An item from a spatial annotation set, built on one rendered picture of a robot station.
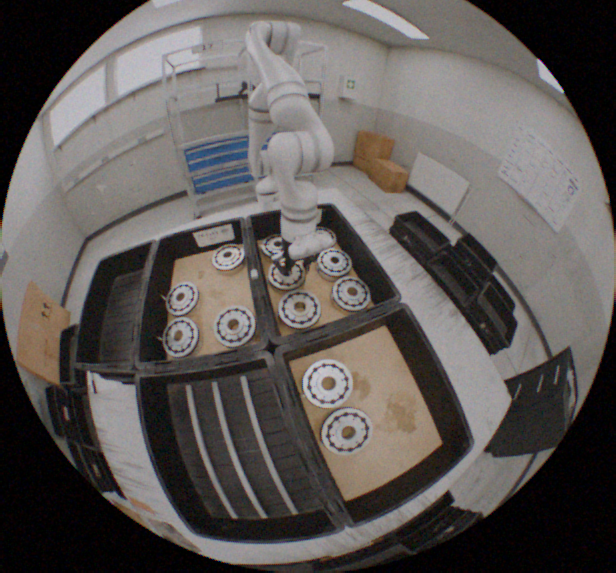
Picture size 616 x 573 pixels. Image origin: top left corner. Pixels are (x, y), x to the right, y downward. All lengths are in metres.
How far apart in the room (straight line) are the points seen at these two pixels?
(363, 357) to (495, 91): 3.36
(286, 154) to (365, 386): 0.46
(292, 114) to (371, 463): 0.66
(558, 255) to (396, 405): 2.99
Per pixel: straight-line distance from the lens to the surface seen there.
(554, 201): 3.09
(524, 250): 3.17
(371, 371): 0.45
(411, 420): 0.50
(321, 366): 0.39
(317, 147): 0.29
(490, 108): 3.27
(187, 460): 0.53
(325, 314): 0.46
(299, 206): 0.31
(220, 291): 0.53
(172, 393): 0.51
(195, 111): 3.01
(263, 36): 0.45
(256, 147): 0.59
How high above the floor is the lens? 1.25
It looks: 51 degrees down
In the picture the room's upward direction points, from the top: 5 degrees clockwise
